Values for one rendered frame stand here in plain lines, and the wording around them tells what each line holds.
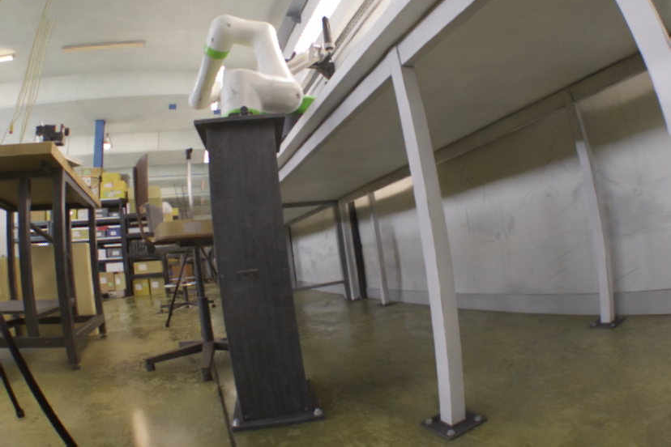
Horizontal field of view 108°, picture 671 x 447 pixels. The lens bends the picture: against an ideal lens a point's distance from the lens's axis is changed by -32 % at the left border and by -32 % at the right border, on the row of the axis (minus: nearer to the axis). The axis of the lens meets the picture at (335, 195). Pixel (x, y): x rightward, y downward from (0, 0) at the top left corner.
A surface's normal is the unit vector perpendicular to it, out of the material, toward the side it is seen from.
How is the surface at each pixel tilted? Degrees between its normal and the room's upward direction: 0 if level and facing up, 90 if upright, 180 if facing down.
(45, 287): 90
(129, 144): 90
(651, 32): 90
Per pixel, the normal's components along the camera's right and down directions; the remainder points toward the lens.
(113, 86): 0.37, -0.19
